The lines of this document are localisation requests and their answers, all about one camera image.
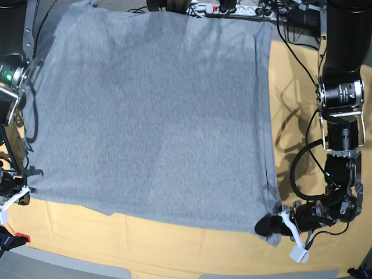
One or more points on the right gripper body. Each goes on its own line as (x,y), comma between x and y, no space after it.
(13,188)

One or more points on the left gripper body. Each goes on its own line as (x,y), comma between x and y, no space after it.
(308,218)

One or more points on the grey t-shirt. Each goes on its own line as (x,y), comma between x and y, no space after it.
(159,115)

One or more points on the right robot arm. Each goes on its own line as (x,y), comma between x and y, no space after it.
(17,61)

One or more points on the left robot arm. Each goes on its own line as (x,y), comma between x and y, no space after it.
(340,90)

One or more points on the yellow table cloth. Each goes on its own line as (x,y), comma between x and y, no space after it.
(156,250)

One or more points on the red black clamp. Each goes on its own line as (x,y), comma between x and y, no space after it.
(9,241)

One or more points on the black clamp right corner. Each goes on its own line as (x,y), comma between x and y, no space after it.
(363,272)

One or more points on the black power adapter box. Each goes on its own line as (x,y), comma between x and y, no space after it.
(309,19)

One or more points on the white power strip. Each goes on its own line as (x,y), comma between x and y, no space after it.
(245,12)

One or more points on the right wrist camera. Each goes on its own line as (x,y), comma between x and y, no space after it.
(3,217)

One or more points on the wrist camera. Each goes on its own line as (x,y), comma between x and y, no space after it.
(299,254)
(3,217)

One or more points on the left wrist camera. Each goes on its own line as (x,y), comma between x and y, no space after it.
(299,254)

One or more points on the black robot base post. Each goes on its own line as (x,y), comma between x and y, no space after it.
(177,6)

